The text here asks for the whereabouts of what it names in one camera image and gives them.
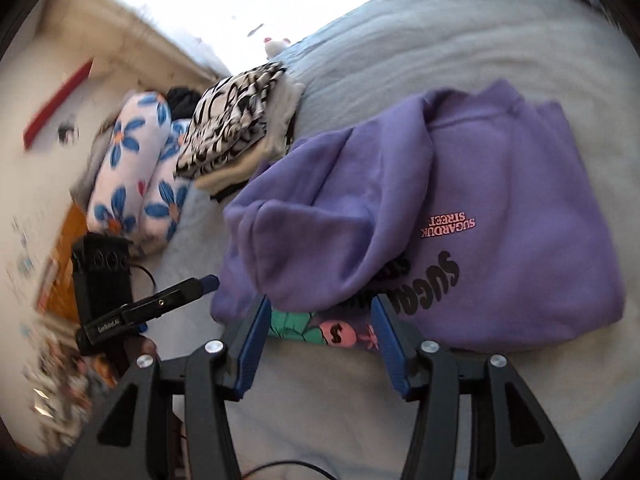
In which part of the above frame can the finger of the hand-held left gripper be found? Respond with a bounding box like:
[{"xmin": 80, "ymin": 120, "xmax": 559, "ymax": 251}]
[{"xmin": 131, "ymin": 274, "xmax": 221, "ymax": 319}]

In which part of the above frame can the black cable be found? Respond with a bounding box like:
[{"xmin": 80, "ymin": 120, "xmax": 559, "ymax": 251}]
[{"xmin": 127, "ymin": 260, "xmax": 157, "ymax": 292}]

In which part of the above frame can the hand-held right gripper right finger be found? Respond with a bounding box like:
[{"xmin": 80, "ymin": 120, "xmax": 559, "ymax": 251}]
[{"xmin": 370, "ymin": 294, "xmax": 582, "ymax": 480}]

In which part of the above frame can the cream folded cloth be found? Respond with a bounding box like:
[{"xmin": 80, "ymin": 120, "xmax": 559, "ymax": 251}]
[{"xmin": 192, "ymin": 80, "xmax": 307, "ymax": 194}]

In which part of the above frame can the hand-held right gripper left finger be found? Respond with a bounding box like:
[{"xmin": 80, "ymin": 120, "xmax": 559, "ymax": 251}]
[{"xmin": 62, "ymin": 293, "xmax": 273, "ymax": 480}]

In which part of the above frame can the blue floral pillow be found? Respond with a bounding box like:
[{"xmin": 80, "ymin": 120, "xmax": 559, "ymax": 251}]
[
  {"xmin": 86, "ymin": 91, "xmax": 173, "ymax": 237},
  {"xmin": 141, "ymin": 119, "xmax": 194, "ymax": 244}
]

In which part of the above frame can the black and white patterned cloth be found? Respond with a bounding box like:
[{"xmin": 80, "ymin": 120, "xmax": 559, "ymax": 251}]
[{"xmin": 174, "ymin": 60, "xmax": 288, "ymax": 180}]

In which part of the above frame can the orange wooden furniture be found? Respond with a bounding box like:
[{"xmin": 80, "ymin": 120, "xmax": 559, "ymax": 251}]
[{"xmin": 35, "ymin": 202, "xmax": 91, "ymax": 319}]

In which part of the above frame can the purple hoodie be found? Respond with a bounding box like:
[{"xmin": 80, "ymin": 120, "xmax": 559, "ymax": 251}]
[{"xmin": 210, "ymin": 78, "xmax": 627, "ymax": 354}]

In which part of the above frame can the red wall strip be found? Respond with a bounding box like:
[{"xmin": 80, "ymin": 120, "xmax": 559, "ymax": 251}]
[{"xmin": 22, "ymin": 57, "xmax": 96, "ymax": 149}]

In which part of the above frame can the grey fleece blanket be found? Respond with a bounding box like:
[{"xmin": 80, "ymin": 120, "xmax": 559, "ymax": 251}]
[{"xmin": 125, "ymin": 0, "xmax": 640, "ymax": 480}]

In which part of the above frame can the white plush toy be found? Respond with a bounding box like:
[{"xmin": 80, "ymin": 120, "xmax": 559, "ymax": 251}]
[{"xmin": 262, "ymin": 36, "xmax": 294, "ymax": 59}]

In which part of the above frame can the black box device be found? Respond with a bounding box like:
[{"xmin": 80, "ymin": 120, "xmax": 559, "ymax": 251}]
[{"xmin": 70, "ymin": 234, "xmax": 135, "ymax": 332}]

